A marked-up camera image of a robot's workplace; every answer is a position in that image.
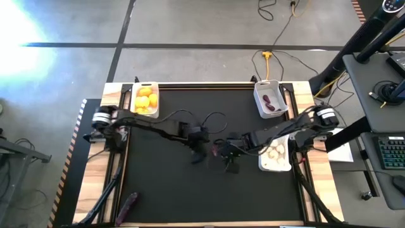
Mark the long black floor cable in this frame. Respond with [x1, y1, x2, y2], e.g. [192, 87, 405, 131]
[272, 1, 300, 47]

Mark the coiled black cable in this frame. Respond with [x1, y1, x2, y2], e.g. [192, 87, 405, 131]
[368, 80, 400, 107]

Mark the backlit black keyboard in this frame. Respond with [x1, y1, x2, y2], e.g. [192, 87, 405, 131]
[373, 136, 405, 171]

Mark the black computer mouse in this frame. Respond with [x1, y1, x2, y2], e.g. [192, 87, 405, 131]
[392, 174, 405, 196]

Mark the black desk leg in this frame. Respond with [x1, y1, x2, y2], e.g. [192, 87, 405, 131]
[325, 116, 370, 153]

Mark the black table mat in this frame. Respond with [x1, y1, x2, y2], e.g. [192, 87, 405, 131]
[121, 84, 304, 222]

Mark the black frame strut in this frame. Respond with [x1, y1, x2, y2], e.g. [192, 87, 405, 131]
[77, 164, 125, 226]
[292, 151, 344, 225]

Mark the long purple sweet potato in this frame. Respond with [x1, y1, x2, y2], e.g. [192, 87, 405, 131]
[114, 192, 139, 227]

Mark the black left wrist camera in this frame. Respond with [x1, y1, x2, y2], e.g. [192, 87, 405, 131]
[189, 125, 203, 140]

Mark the curved black floor cable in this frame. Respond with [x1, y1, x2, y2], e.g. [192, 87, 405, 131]
[251, 49, 320, 80]

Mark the grey desk top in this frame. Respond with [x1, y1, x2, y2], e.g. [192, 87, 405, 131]
[342, 52, 405, 134]

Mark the black monitor pole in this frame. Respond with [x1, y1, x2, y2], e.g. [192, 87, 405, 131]
[356, 12, 405, 64]

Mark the looped black floor cable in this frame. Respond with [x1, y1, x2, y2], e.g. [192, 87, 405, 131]
[257, 0, 278, 22]

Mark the yellow cable by fan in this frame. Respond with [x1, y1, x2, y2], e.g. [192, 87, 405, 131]
[313, 71, 349, 99]

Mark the black aluminium table frame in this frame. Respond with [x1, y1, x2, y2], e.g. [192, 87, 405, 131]
[99, 81, 317, 227]

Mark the black tower fan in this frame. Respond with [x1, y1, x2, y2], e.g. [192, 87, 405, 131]
[308, 0, 405, 98]

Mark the yellow floor cable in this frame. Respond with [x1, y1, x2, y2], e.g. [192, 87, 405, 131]
[290, 0, 313, 18]

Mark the grey metal stand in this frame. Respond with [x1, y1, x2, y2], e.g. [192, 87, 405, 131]
[0, 137, 53, 228]

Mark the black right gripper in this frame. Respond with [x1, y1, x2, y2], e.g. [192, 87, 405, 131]
[218, 132, 254, 165]

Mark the yellow extension cord plug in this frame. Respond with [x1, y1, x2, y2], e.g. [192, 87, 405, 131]
[261, 51, 273, 80]

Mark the white plastic basket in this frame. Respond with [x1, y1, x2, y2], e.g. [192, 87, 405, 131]
[258, 134, 292, 173]
[252, 79, 289, 120]
[130, 81, 160, 120]

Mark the grey keyboard desk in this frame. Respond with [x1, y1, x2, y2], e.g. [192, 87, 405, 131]
[360, 131, 405, 212]

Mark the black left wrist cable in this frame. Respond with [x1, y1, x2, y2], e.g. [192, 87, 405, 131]
[148, 109, 228, 136]

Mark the flat black desk device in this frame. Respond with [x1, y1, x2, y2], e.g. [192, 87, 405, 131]
[385, 52, 405, 79]

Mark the white paper sheet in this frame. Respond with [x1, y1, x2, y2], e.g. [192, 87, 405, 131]
[325, 128, 354, 163]

